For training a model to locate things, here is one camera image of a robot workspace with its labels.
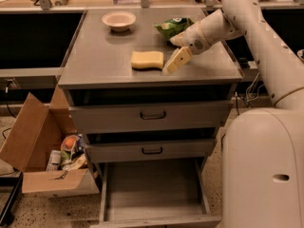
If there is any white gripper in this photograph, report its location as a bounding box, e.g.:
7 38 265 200
162 21 211 75

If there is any yellow sponge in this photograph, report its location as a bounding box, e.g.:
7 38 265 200
130 51 163 69

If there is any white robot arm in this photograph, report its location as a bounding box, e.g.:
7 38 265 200
163 0 304 228

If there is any grey drawer cabinet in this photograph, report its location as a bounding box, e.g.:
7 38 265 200
59 8 242 177

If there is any top grey drawer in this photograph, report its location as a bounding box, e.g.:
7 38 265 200
69 101 232 133

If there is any middle grey drawer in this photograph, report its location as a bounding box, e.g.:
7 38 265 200
86 139 215 163

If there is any bottom grey open drawer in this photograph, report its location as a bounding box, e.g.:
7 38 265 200
90 159 221 228

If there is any green chip bag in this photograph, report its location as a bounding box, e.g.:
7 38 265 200
154 17 194 40

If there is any white paper bowl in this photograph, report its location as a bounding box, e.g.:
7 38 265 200
102 11 136 32

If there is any orange lid jar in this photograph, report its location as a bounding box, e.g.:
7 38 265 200
61 135 79 152

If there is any open cardboard box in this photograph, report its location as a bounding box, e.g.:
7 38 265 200
0 88 99 198

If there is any white can in box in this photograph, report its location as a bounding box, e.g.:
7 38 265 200
47 150 61 171

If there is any black metal leg left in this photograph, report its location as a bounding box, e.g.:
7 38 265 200
0 172 23 228

